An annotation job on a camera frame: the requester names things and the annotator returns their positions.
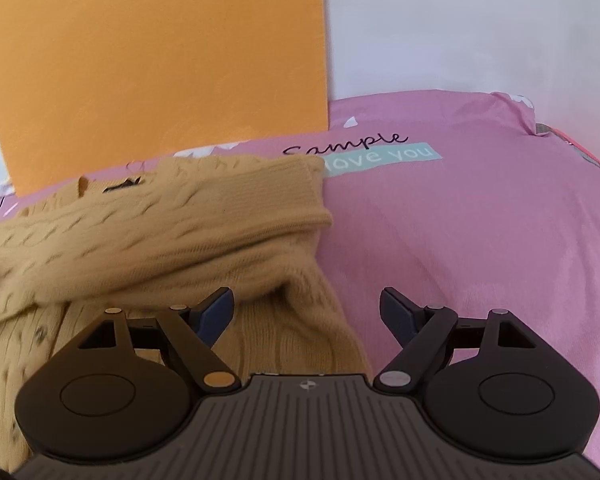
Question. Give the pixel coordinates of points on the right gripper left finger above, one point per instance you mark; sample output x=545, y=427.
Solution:
x=190, y=335

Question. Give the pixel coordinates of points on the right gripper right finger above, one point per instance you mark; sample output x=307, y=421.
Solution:
x=422, y=334

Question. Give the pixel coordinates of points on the mustard cable-knit cardigan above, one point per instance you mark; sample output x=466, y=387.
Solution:
x=177, y=234

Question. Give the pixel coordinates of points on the pink printed bed sheet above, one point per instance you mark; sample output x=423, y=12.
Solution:
x=461, y=199

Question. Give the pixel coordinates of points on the red mattress edge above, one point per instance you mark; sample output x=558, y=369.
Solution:
x=580, y=150

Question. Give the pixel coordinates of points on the orange headboard panel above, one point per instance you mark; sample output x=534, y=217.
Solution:
x=91, y=84

